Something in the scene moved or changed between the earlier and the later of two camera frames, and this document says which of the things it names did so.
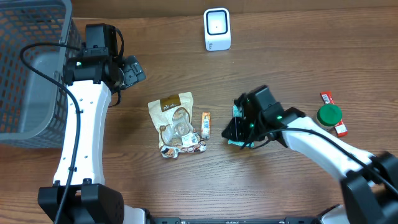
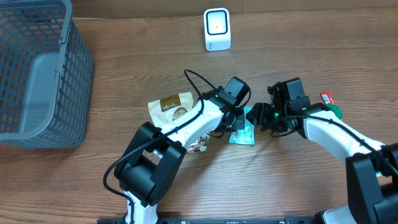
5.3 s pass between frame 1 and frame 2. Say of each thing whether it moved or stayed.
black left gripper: moved
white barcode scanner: stayed
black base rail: stayed
